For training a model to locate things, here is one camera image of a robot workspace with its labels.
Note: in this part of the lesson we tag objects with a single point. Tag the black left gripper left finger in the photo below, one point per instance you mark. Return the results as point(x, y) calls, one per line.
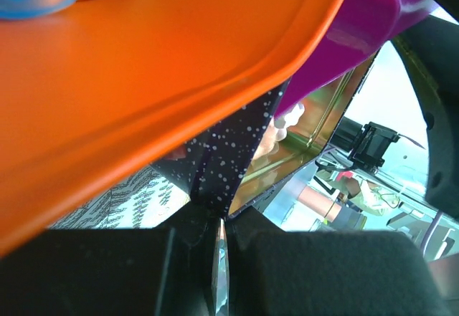
point(166, 270)

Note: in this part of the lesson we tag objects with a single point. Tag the orange tray of lollipops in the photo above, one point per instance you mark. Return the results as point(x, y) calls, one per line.
point(92, 93)

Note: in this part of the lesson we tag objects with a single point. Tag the tin of opaque star candies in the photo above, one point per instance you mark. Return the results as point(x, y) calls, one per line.
point(228, 166)

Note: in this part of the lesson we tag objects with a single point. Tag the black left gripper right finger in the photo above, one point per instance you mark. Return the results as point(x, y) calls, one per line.
point(276, 272)

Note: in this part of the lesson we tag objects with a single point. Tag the floral table mat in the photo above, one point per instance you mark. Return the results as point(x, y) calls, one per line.
point(143, 200)

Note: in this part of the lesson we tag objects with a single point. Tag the purple plastic scoop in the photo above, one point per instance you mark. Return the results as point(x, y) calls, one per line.
point(358, 30)

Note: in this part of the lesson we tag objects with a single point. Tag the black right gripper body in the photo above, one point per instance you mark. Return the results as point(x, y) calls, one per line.
point(429, 52)

